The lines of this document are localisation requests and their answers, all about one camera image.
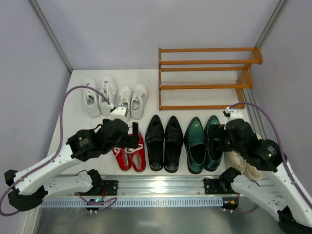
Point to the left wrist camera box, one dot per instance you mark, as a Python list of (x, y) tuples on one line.
[(120, 112)]

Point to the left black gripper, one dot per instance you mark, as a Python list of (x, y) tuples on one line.
[(133, 137)]

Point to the large white sneaker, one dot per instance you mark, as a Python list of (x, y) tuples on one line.
[(107, 88), (90, 98)]

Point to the small white sneaker left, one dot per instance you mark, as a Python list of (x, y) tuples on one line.
[(124, 100)]

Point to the black mounting plate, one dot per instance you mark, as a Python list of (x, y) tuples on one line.
[(212, 186), (110, 187)]

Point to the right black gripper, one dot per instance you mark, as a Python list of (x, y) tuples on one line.
[(217, 137)]

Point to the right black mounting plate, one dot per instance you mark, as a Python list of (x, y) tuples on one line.
[(212, 186)]

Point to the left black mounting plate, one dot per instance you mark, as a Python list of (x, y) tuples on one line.
[(110, 187)]

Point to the small white sneaker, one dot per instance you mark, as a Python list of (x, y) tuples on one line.
[(124, 100), (138, 101)]

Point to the wooden shoe shelf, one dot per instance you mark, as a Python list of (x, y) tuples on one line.
[(231, 73)]

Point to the large white sneaker right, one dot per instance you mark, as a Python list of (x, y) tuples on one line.
[(107, 88)]

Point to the red canvas sneaker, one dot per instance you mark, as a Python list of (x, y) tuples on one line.
[(137, 155), (123, 159)]

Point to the black loafer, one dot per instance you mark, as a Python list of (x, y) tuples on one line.
[(154, 140), (173, 137)]

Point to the green loafer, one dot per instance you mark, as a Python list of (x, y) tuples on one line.
[(195, 147), (212, 160)]

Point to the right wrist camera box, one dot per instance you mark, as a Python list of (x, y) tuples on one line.
[(232, 114)]

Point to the aluminium rail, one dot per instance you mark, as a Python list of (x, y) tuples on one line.
[(156, 185)]

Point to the large white sneaker left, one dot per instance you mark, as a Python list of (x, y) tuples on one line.
[(90, 98)]

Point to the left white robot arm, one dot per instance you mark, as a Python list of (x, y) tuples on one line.
[(30, 187)]

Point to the perforated cable duct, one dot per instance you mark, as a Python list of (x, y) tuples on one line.
[(138, 202)]

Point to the small white sneaker right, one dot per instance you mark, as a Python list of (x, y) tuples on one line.
[(138, 101)]

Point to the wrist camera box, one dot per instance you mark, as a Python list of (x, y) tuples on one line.
[(232, 114), (120, 112)]

